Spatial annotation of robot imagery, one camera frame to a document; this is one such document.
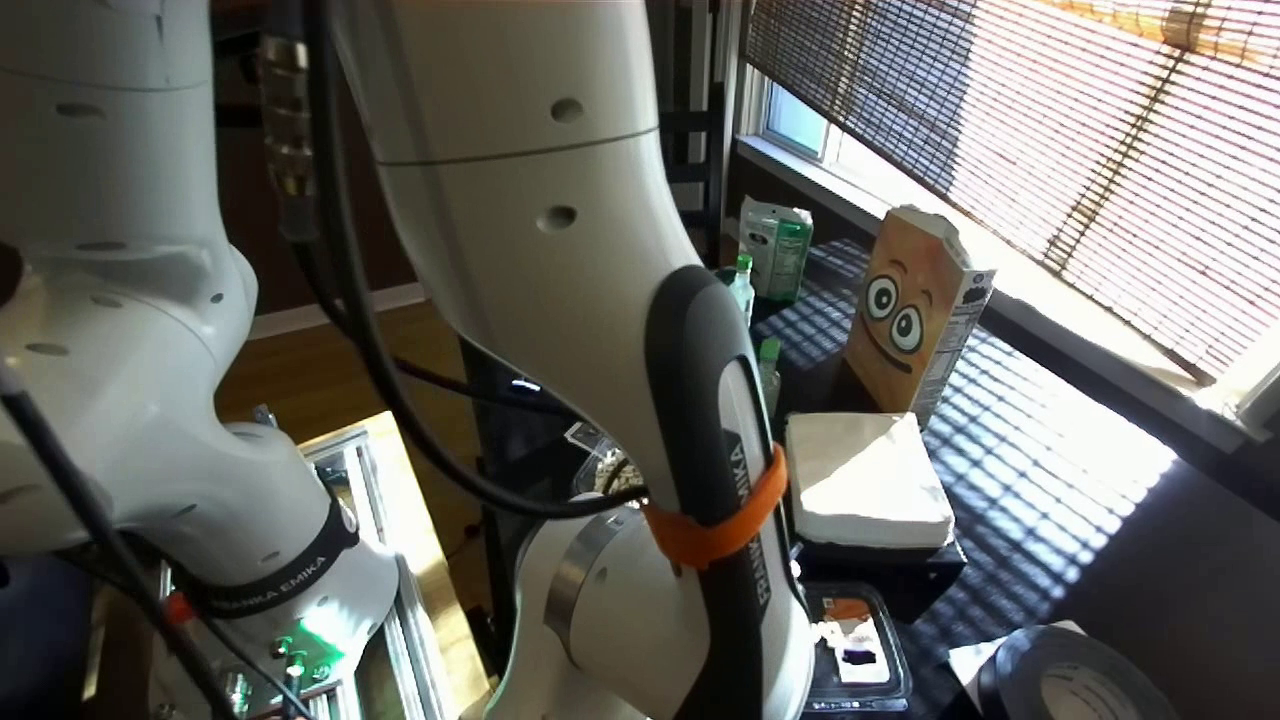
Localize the white bottle green cap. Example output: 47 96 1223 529
724 251 759 333

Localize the clear bottle green cap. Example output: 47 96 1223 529
756 334 789 414

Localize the black wooden chair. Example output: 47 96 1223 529
661 105 735 217

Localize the white napkin stack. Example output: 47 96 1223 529
779 409 962 557

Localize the brown paper bag with face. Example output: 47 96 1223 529
841 205 1000 425

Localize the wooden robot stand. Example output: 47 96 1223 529
297 409 505 720

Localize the large window blind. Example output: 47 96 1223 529
741 0 1280 392

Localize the orange cable strap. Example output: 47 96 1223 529
642 442 792 577

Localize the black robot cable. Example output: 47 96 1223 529
0 0 657 720

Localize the grey duct tape roll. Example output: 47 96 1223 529
968 614 1183 720

